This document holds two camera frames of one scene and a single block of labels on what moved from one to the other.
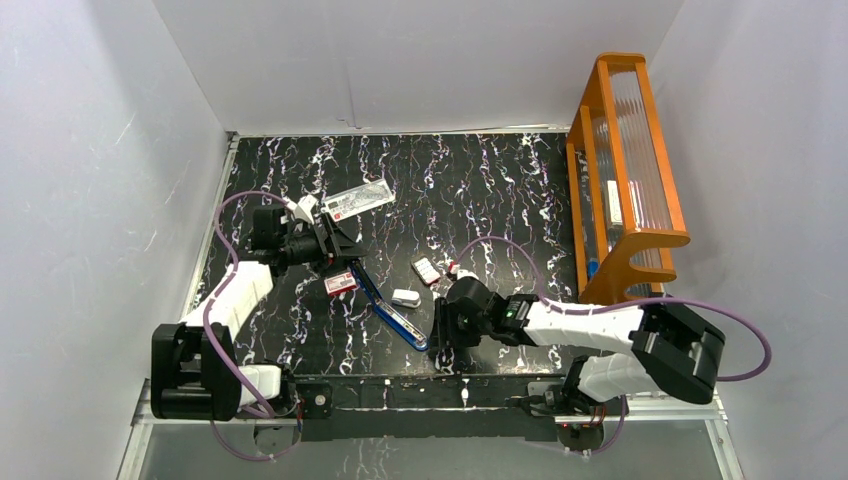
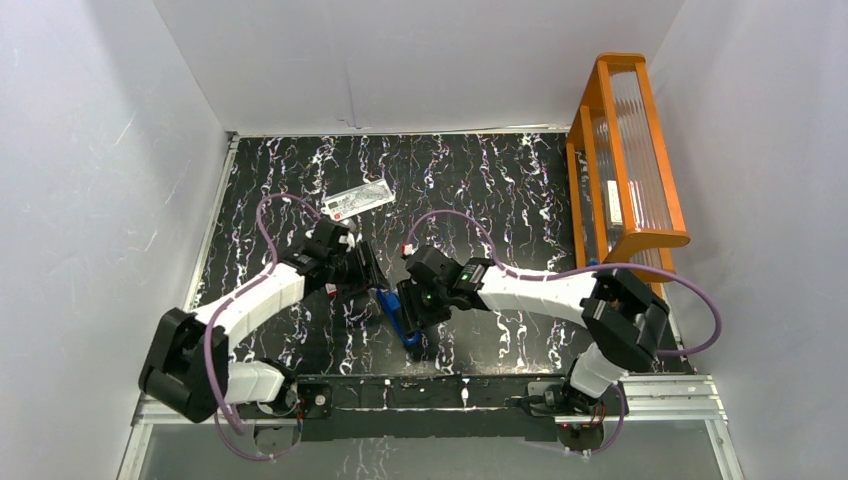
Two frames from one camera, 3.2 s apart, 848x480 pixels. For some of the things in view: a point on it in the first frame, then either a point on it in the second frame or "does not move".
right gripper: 445,312 -> 413,312
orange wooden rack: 620,195 does not move
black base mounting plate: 420,408 does not move
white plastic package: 358,200 does not move
